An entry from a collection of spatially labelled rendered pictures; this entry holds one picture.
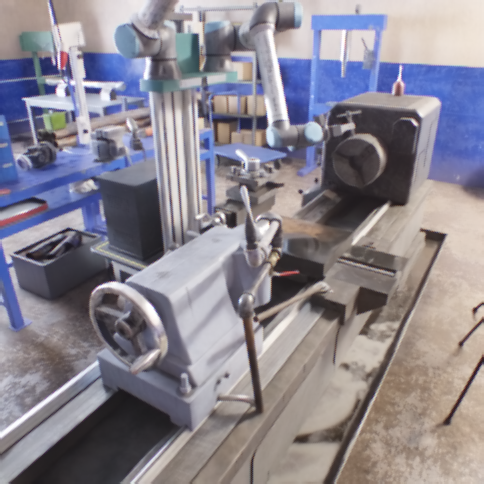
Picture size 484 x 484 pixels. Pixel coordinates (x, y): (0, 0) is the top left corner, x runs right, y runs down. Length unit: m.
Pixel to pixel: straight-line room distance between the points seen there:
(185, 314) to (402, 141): 1.60
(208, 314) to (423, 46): 4.92
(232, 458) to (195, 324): 0.31
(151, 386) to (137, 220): 1.79
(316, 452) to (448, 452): 0.83
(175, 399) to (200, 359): 0.11
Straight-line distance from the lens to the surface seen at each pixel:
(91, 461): 1.26
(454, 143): 5.72
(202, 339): 1.08
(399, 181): 2.43
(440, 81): 5.65
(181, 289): 1.01
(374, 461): 2.17
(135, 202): 2.73
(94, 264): 3.47
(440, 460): 2.26
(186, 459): 1.07
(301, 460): 1.61
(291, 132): 1.93
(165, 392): 1.08
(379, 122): 2.39
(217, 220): 1.69
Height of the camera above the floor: 1.69
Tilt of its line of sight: 26 degrees down
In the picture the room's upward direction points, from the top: straight up
